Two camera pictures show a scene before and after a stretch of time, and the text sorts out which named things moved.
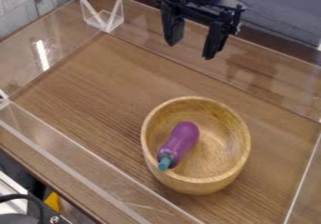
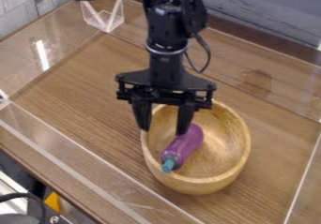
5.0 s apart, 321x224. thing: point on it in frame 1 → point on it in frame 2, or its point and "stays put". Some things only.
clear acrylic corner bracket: (103, 20) stays put
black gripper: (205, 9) → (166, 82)
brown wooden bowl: (214, 161) stays put
